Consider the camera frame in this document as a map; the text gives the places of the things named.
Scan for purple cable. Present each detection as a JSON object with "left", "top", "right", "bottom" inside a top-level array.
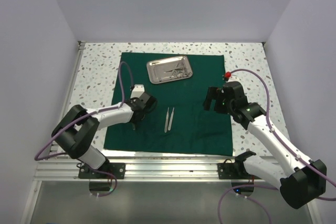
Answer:
[
  {"left": 218, "top": 68, "right": 336, "bottom": 224},
  {"left": 35, "top": 61, "right": 134, "bottom": 198}
]

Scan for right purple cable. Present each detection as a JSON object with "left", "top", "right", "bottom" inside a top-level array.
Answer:
[{"left": 218, "top": 68, "right": 336, "bottom": 224}]

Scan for steel instrument tray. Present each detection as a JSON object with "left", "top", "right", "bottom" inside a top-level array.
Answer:
[{"left": 146, "top": 55, "right": 193, "bottom": 84}]

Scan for steel scissors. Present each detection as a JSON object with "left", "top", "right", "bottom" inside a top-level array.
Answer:
[{"left": 165, "top": 66, "right": 192, "bottom": 79}]

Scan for aluminium rail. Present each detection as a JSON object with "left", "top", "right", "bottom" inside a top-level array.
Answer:
[
  {"left": 33, "top": 155, "right": 279, "bottom": 183},
  {"left": 48, "top": 40, "right": 85, "bottom": 159}
]

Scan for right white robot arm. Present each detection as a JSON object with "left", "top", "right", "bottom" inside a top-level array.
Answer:
[{"left": 203, "top": 81, "right": 327, "bottom": 209}]

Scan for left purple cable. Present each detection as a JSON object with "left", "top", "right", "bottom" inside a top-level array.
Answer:
[{"left": 35, "top": 61, "right": 134, "bottom": 198}]

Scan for aluminium front rail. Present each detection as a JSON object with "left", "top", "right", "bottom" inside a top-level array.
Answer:
[{"left": 33, "top": 155, "right": 279, "bottom": 183}]

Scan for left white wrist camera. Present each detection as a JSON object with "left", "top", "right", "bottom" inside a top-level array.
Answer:
[{"left": 130, "top": 84, "right": 145, "bottom": 98}]

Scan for green surgical cloth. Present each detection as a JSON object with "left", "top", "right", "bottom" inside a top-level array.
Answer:
[{"left": 104, "top": 52, "right": 233, "bottom": 156}]

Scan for steel tweezers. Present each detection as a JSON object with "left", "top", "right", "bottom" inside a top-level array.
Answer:
[{"left": 164, "top": 107, "right": 169, "bottom": 133}]

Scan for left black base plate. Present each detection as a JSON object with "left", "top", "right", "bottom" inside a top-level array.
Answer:
[{"left": 76, "top": 163, "right": 126, "bottom": 179}]

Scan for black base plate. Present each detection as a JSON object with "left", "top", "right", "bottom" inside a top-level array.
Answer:
[
  {"left": 76, "top": 163, "right": 126, "bottom": 179},
  {"left": 217, "top": 159, "right": 256, "bottom": 180}
]

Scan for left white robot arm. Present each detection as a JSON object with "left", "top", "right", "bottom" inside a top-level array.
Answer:
[{"left": 51, "top": 92, "right": 157, "bottom": 178}]

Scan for aluminium left side rail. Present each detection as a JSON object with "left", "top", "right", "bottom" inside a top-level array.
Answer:
[{"left": 48, "top": 40, "right": 85, "bottom": 159}]

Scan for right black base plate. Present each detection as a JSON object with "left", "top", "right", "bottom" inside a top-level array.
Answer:
[{"left": 217, "top": 159, "right": 256, "bottom": 180}]

